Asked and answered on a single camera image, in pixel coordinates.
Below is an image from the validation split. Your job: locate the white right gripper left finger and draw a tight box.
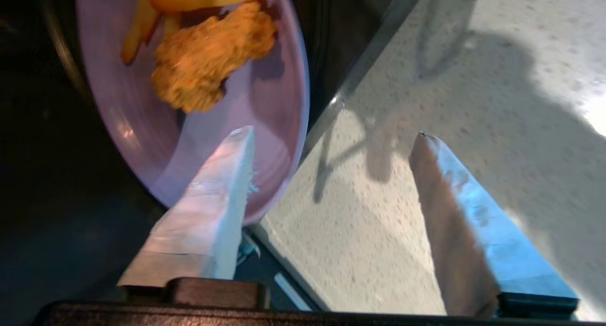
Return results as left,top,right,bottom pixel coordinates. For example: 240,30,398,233
117,126,258,308

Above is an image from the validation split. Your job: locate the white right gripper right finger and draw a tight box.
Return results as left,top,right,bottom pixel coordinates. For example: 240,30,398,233
410,132,579,317

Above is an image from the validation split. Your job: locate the purple plate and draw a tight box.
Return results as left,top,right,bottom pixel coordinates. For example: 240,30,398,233
76,0,311,225

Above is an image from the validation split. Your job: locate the fried chicken piece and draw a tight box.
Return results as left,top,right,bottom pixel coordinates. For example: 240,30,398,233
151,2,277,114

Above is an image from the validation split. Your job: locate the long french fry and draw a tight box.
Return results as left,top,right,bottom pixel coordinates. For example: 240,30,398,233
121,0,164,65

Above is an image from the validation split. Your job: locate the short french fry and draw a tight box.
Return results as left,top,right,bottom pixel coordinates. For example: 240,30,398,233
163,0,187,35

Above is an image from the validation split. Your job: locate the silver microwave oven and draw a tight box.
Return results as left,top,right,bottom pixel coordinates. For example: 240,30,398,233
0,0,429,312

